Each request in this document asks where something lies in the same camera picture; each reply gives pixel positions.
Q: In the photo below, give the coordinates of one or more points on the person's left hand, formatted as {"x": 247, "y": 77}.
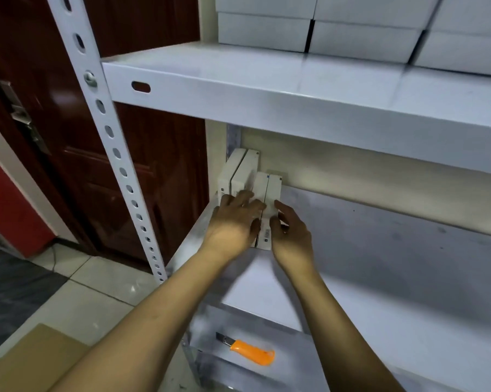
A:
{"x": 233, "y": 228}

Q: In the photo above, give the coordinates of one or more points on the person's right hand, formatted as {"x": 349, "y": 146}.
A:
{"x": 294, "y": 245}

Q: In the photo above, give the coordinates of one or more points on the slim white tabbed box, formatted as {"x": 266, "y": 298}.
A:
{"x": 260, "y": 185}
{"x": 229, "y": 171}
{"x": 271, "y": 190}
{"x": 245, "y": 171}

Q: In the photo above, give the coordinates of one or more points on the orange utility knife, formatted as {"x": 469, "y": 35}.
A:
{"x": 252, "y": 352}

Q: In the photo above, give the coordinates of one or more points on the white metal shelving rack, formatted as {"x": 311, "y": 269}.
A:
{"x": 311, "y": 94}

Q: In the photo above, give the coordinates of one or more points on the tidy row of white boxes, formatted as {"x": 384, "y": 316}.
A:
{"x": 360, "y": 28}

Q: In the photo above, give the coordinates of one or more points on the small printed brown carton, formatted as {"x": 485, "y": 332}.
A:
{"x": 33, "y": 363}

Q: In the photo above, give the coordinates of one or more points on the person's right forearm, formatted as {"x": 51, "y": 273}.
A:
{"x": 343, "y": 339}

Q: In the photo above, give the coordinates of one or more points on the person's left forearm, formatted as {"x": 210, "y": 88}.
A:
{"x": 147, "y": 339}

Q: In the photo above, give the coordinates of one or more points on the dark wooden door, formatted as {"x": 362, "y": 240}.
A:
{"x": 147, "y": 159}

